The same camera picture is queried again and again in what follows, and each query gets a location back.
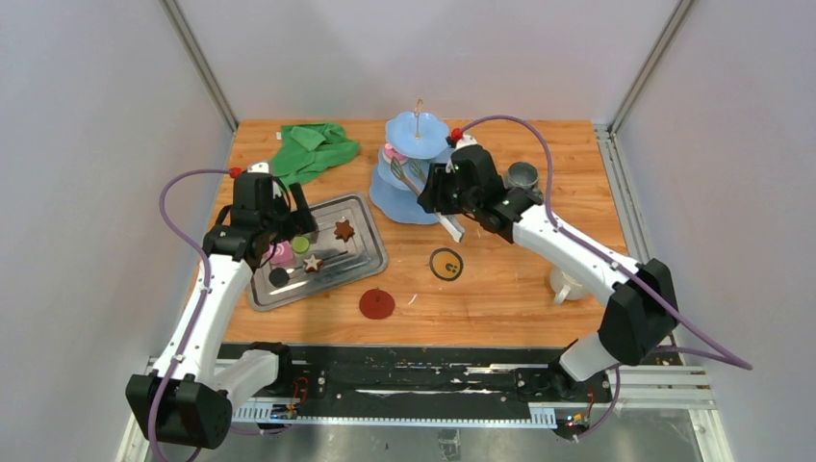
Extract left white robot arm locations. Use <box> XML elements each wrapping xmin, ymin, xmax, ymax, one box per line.
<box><xmin>125</xmin><ymin>168</ymin><xmax>317</xmax><ymax>461</ymax></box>

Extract pink frosted donut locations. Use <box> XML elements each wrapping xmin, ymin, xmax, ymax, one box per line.
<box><xmin>382</xmin><ymin>143</ymin><xmax>408</xmax><ymax>165</ymax></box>

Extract white ceramic cup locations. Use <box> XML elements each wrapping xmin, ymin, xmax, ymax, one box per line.
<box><xmin>548</xmin><ymin>267</ymin><xmax>590</xmax><ymax>305</ymax></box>

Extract grey ceramic mug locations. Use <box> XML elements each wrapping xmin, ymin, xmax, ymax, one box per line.
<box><xmin>504</xmin><ymin>162</ymin><xmax>544</xmax><ymax>204</ymax></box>

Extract red round coaster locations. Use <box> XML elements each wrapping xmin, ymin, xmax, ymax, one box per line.
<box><xmin>359</xmin><ymin>288</ymin><xmax>395</xmax><ymax>320</ymax></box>

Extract green cloth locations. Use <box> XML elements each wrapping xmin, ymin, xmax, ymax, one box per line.
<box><xmin>269</xmin><ymin>122</ymin><xmax>361</xmax><ymax>186</ymax></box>

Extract blue three-tier cake stand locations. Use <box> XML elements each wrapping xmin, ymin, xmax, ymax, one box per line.
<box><xmin>369</xmin><ymin>100</ymin><xmax>452</xmax><ymax>225</ymax></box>

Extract pink swirl roll cake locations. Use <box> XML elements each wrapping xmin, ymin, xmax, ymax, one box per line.
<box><xmin>267</xmin><ymin>241</ymin><xmax>295</xmax><ymax>269</ymax></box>

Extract steel serving tongs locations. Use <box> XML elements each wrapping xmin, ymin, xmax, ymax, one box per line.
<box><xmin>390</xmin><ymin>159</ymin><xmax>465</xmax><ymax>243</ymax></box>

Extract steel rectangular tray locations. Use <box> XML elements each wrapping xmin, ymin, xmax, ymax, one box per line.
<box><xmin>247</xmin><ymin>192</ymin><xmax>389</xmax><ymax>312</ymax></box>

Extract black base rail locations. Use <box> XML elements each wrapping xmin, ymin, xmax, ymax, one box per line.
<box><xmin>142</xmin><ymin>344</ymin><xmax>645</xmax><ymax>441</ymax></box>

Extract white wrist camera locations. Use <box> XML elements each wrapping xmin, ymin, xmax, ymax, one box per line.
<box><xmin>246</xmin><ymin>162</ymin><xmax>270</xmax><ymax>174</ymax></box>
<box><xmin>453</xmin><ymin>134</ymin><xmax>478</xmax><ymax>150</ymax></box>

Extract black round cookie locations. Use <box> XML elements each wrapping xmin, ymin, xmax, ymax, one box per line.
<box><xmin>268</xmin><ymin>268</ymin><xmax>290</xmax><ymax>288</ymax></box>

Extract brown star cookie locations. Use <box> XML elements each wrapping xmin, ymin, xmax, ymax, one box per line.
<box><xmin>334</xmin><ymin>219</ymin><xmax>355</xmax><ymax>243</ymax></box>

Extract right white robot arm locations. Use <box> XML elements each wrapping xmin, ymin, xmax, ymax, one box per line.
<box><xmin>418</xmin><ymin>144</ymin><xmax>677</xmax><ymax>401</ymax></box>

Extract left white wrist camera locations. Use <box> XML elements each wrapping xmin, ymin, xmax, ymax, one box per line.
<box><xmin>246</xmin><ymin>162</ymin><xmax>270</xmax><ymax>174</ymax></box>

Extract yellow black round coaster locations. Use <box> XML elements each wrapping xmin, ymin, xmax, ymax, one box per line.
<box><xmin>429</xmin><ymin>247</ymin><xmax>464</xmax><ymax>282</ymax></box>

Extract green macaron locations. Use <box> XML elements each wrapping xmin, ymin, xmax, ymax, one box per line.
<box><xmin>290</xmin><ymin>236</ymin><xmax>311</xmax><ymax>254</ymax></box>

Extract white star cookie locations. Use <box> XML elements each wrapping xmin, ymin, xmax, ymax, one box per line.
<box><xmin>303</xmin><ymin>254</ymin><xmax>323</xmax><ymax>273</ymax></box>

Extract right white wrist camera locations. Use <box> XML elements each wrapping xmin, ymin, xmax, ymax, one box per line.
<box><xmin>453</xmin><ymin>134</ymin><xmax>478</xmax><ymax>150</ymax></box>

